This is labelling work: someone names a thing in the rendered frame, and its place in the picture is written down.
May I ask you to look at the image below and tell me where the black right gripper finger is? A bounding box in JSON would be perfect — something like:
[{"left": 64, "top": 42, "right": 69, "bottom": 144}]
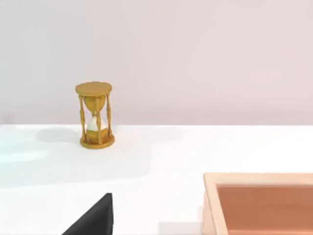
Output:
[{"left": 61, "top": 192, "right": 114, "bottom": 235}]

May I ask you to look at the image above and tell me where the golden hourglass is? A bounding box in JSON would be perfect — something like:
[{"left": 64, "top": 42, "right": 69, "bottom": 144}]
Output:
[{"left": 74, "top": 81, "right": 115, "bottom": 149}]

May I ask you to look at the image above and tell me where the shallow salmon-coloured box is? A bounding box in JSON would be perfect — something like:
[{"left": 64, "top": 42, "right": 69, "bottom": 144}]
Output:
[{"left": 202, "top": 172, "right": 313, "bottom": 235}]

